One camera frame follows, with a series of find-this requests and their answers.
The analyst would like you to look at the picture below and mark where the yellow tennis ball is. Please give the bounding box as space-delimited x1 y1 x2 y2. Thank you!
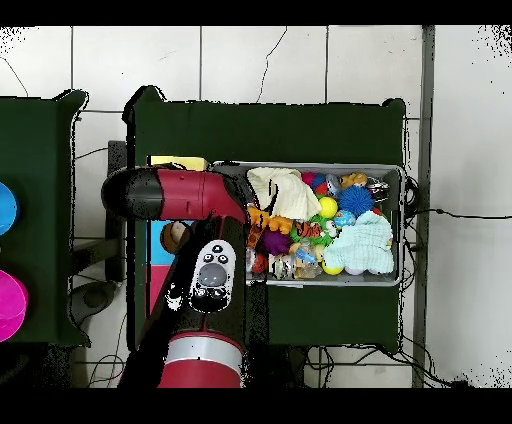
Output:
317 196 340 220

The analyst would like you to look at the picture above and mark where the globe print ball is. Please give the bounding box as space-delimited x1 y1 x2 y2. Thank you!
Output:
332 208 357 229

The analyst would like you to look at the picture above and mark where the dark green tablecloth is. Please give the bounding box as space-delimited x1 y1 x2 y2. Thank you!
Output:
122 84 408 354
0 88 92 348

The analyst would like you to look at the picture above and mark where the blue plastic bowl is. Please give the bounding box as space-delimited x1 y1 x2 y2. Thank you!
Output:
0 181 21 238

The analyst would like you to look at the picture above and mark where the wooden box with three holes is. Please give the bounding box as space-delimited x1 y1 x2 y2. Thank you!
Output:
144 154 210 321

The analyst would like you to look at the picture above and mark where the blue spiky rubber ball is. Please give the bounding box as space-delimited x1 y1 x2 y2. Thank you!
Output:
336 184 376 218

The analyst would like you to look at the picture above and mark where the mint green muslin cloth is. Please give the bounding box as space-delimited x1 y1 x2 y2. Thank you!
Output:
322 209 396 276

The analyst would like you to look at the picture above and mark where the silver wire mesh bin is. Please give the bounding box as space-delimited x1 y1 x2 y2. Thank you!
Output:
211 160 406 288

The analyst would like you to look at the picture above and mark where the cream muslin cloth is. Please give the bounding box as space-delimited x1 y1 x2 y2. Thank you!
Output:
246 166 322 222

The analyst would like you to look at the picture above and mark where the tiger plush toy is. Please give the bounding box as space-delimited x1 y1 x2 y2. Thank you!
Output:
294 219 324 238

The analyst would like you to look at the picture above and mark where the black cable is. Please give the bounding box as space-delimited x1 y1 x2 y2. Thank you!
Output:
403 206 512 221

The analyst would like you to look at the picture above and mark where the orange toy building block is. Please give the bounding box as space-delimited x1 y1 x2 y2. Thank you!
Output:
246 205 294 237

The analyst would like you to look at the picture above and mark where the magenta plastic bowl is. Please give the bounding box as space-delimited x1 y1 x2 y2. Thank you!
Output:
0 269 30 344

